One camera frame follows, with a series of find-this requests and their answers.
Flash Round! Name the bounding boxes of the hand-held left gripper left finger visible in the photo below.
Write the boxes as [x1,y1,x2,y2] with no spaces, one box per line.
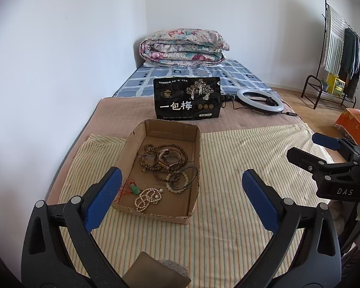
[21,166,131,288]

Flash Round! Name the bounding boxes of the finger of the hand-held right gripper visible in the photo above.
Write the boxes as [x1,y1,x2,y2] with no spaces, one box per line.
[312,132,360,157]
[286,147,332,184]

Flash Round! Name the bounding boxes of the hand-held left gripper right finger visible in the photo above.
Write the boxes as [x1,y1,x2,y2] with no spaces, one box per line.
[237,169,343,288]

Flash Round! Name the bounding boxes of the green pendant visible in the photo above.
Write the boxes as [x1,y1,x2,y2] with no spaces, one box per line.
[115,178,142,204]

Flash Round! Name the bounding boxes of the long brown bead necklace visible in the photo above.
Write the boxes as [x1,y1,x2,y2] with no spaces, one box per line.
[139,143,189,183]

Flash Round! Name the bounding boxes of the black cord bracelet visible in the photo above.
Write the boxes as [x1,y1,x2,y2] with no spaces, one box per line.
[180,166,199,187]

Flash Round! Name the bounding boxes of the gold brown wristwatch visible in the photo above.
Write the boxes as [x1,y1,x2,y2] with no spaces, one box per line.
[157,148,183,170]

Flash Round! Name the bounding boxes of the cardboard box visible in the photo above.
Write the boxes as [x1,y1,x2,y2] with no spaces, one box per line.
[112,119,202,226]

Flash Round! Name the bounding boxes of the orange patterned box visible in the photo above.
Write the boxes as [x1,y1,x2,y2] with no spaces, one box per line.
[334,108,360,149]

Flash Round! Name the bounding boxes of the yellow striped cloth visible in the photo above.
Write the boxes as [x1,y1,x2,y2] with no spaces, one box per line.
[55,123,334,288]

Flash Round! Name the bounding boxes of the yellow box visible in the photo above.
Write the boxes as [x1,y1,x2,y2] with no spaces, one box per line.
[325,73,346,97]

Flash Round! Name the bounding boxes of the black metal clothes rack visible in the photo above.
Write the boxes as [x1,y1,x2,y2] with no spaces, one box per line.
[301,0,360,110]

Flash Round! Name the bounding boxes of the dark hanging clothes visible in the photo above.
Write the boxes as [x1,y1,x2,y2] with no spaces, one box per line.
[337,27,360,99]

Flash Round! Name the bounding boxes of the brown blanket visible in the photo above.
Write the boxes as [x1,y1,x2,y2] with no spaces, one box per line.
[45,88,345,205]

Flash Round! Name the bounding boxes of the striped towel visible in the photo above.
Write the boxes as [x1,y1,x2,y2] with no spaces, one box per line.
[322,6,347,74]

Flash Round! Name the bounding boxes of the blue checked bed sheet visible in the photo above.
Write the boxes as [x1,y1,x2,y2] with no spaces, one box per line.
[112,59,272,98]

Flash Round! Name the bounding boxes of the black printed bag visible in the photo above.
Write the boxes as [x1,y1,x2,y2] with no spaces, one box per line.
[153,77,222,121]

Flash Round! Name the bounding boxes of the folded floral quilt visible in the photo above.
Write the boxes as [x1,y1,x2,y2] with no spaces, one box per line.
[139,29,230,66]

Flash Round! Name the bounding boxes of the white multi-loop bead bracelet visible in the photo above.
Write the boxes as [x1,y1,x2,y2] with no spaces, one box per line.
[134,187,164,213]

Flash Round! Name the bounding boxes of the white ring light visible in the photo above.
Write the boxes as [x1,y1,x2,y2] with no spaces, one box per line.
[236,88,284,116]

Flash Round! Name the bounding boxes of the pale green bead bracelet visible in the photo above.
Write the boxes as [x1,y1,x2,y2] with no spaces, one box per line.
[165,170,190,193]

